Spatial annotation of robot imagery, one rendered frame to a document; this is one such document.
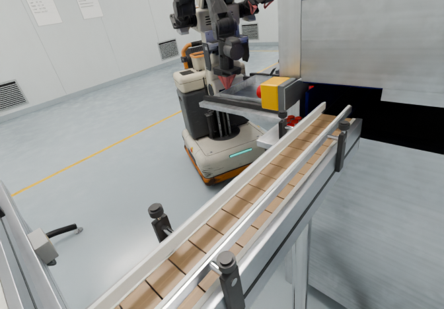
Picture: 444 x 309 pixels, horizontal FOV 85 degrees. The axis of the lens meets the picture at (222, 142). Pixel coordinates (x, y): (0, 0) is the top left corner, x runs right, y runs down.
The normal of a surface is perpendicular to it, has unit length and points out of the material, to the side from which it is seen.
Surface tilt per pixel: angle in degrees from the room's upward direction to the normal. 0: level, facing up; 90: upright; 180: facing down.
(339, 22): 90
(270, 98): 90
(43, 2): 90
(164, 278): 0
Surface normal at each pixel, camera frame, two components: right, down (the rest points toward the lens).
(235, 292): 0.74, 0.24
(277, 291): -0.14, -0.86
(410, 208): -0.66, 0.46
